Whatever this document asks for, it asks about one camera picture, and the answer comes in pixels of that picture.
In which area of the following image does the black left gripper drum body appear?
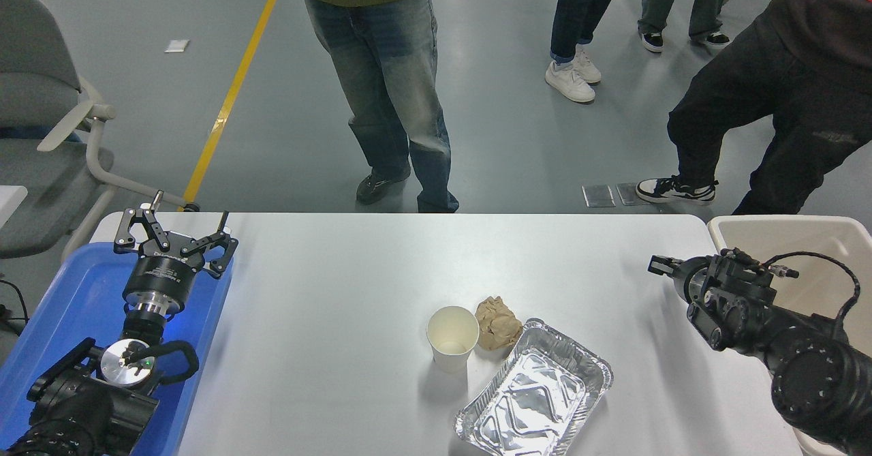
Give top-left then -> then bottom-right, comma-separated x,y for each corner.
122,241 -> 206,306

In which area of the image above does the grey chair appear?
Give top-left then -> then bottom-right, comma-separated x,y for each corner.
0,0 -> 202,260

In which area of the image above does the white paper cup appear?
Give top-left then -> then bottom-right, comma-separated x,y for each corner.
426,305 -> 480,374

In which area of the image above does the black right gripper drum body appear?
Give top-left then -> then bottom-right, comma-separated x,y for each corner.
670,257 -> 696,294

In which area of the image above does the white side table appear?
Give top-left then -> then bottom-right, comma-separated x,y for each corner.
0,185 -> 28,228

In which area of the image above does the large pale bin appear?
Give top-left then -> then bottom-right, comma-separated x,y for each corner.
707,215 -> 872,456

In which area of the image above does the blue plastic tray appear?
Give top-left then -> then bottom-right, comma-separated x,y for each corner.
0,241 -> 234,456

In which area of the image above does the crumpled tan paper ball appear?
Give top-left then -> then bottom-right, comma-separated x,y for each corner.
475,296 -> 524,352

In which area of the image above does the black floor cable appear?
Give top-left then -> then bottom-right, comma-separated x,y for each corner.
0,279 -> 30,337

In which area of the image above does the silver foil tray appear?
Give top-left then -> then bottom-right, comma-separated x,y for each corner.
454,318 -> 614,456

